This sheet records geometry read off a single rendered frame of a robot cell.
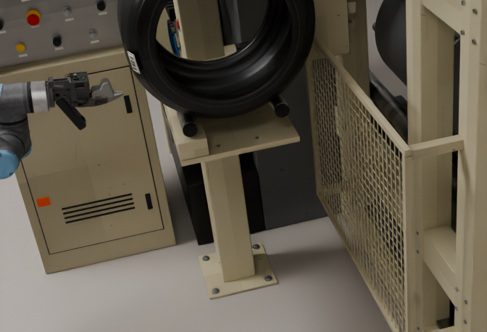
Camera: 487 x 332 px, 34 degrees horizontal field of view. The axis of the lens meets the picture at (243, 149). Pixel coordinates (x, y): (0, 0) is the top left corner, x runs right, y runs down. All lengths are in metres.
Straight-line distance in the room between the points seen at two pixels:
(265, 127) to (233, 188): 0.47
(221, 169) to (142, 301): 0.64
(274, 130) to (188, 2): 0.49
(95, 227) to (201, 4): 1.14
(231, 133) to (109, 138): 0.74
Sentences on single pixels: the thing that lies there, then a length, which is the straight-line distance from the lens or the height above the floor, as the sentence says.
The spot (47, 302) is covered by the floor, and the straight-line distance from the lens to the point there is 3.31.
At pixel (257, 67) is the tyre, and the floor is 0.95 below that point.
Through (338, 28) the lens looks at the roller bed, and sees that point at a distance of 2.68.
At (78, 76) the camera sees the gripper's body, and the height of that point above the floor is 1.08.
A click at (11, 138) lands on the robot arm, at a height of 0.98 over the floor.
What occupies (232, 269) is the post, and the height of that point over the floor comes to 0.07.
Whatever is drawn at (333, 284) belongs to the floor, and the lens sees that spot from 3.12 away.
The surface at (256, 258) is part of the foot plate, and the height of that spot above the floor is 0.01.
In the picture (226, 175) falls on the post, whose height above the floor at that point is 0.49.
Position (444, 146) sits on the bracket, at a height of 0.98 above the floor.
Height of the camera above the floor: 2.03
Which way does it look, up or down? 30 degrees down
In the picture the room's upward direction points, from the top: 8 degrees counter-clockwise
